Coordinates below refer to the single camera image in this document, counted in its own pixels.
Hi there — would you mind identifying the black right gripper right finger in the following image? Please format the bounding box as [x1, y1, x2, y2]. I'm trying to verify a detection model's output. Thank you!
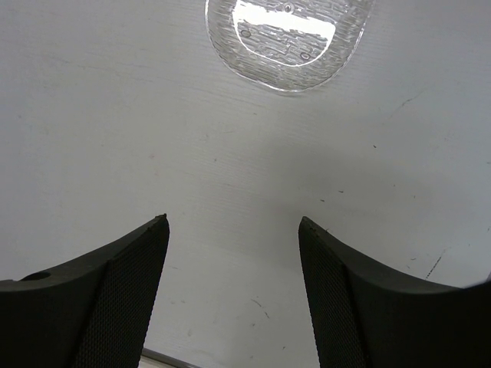
[298, 217, 490, 367]

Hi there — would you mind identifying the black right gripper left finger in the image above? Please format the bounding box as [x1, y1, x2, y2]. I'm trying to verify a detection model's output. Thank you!
[1, 215, 170, 367]

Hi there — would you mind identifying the clear textured glass plate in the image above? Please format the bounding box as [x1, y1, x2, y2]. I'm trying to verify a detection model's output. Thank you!
[205, 0, 374, 93]

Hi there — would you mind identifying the front aluminium rail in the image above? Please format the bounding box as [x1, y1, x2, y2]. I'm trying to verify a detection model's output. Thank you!
[141, 348, 199, 368]

